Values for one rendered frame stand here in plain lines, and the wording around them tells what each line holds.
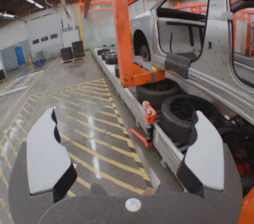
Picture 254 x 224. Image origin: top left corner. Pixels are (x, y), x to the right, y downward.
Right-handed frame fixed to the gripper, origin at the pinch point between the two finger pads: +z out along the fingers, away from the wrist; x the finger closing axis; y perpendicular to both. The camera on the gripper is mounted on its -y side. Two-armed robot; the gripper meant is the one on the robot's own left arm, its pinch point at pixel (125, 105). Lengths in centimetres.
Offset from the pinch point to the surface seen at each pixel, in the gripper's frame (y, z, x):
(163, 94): 65, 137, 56
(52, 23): -128, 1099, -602
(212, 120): 61, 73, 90
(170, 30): -18, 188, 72
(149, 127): 82, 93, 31
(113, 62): 85, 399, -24
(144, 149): 119, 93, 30
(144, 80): 59, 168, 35
